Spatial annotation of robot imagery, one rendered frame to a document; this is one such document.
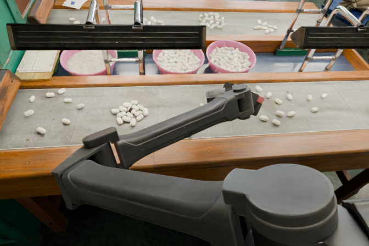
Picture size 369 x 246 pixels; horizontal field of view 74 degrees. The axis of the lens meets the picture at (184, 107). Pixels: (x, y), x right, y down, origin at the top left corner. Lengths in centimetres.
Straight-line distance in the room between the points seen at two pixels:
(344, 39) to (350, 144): 42
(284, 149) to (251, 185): 79
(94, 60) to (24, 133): 47
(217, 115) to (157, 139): 16
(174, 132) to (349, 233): 38
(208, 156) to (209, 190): 63
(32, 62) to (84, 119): 41
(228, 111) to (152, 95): 56
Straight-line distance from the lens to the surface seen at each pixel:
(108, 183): 39
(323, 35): 107
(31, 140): 108
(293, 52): 167
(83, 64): 132
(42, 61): 132
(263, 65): 152
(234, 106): 63
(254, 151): 98
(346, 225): 26
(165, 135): 54
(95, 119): 106
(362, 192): 54
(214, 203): 27
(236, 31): 161
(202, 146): 94
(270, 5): 196
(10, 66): 130
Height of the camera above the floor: 156
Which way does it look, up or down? 50 degrees down
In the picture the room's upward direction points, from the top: 8 degrees clockwise
